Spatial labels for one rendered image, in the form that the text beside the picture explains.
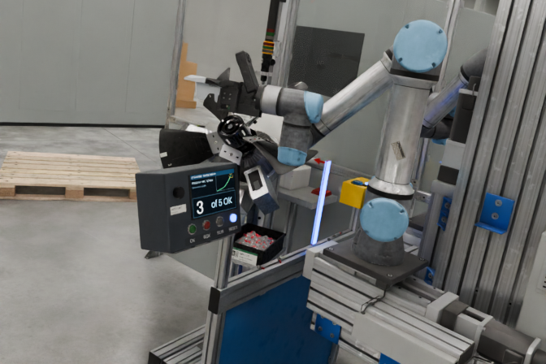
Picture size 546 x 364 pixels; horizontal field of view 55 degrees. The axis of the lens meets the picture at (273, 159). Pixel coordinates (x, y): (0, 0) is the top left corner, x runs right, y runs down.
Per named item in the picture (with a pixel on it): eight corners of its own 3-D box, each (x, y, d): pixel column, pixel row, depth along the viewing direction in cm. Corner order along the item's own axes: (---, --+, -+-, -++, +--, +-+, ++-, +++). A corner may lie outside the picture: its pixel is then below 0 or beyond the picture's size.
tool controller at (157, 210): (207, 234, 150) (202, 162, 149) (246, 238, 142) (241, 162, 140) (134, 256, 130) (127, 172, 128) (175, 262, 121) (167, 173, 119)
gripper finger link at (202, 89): (183, 97, 131) (218, 103, 135) (187, 73, 131) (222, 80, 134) (180, 96, 134) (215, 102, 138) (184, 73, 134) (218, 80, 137)
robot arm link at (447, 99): (493, 59, 165) (405, 145, 202) (518, 63, 169) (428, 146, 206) (479, 32, 170) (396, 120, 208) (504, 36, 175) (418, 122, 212)
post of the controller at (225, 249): (219, 283, 157) (228, 222, 152) (227, 287, 155) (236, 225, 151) (213, 286, 155) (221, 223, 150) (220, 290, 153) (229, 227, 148)
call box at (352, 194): (356, 199, 227) (361, 175, 225) (377, 206, 222) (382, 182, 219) (338, 205, 214) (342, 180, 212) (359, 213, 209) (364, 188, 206)
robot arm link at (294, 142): (310, 161, 144) (317, 122, 141) (301, 169, 133) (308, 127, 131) (283, 155, 146) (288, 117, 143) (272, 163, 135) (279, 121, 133)
